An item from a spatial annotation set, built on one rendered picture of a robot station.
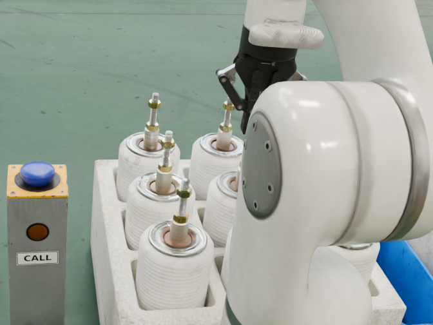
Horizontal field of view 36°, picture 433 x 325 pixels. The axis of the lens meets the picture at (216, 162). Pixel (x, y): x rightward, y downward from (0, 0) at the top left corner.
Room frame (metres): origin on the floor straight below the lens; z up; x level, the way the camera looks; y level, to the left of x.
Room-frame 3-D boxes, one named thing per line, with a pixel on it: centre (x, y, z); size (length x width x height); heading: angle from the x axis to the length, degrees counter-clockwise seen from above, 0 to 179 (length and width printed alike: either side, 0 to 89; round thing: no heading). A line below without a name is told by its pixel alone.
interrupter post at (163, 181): (0.79, 0.07, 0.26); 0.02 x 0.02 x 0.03
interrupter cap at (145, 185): (0.79, 0.07, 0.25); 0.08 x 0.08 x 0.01
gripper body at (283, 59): (0.82, -0.04, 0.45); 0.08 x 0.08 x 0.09
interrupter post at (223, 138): (0.94, -0.01, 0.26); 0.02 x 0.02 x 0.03
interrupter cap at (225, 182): (0.82, -0.04, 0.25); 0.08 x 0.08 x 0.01
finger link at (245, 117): (0.82, -0.02, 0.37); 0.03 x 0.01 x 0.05; 105
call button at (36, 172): (0.66, 0.21, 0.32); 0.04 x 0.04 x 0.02
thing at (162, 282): (0.67, 0.03, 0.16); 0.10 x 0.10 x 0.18
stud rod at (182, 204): (0.67, 0.03, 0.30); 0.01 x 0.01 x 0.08
